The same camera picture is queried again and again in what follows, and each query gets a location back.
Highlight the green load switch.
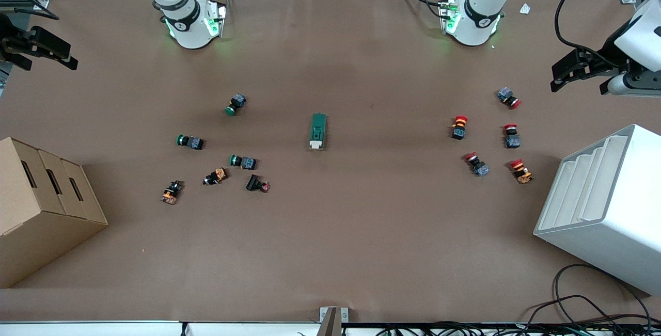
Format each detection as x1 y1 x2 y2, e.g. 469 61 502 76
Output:
309 113 328 151

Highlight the red emergency button blue block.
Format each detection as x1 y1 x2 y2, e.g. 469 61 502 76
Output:
463 152 490 178
497 87 522 109
503 123 522 149

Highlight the red emergency button orange block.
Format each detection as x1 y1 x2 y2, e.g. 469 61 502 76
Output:
450 115 469 141
509 158 533 185

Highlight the white stepped plastic rack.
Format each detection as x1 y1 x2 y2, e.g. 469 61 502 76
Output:
533 123 661 297

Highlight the brown cardboard box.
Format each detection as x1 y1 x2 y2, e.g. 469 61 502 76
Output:
0 136 109 289

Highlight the green pushbutton blue contact block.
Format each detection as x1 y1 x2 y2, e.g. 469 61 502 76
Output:
176 134 205 151
225 93 247 117
229 154 257 170

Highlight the brown paper table cover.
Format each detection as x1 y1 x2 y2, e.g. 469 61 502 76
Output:
0 0 661 324

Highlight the black selector switch orange block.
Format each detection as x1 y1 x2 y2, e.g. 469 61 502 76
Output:
202 167 228 186
161 180 184 205

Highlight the black floor cable bundle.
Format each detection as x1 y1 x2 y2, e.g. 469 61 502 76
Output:
372 263 661 336

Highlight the black switch red contact block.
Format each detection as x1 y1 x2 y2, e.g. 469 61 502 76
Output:
245 173 271 193

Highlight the metal table edge bracket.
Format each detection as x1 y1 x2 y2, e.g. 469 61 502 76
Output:
319 307 349 336

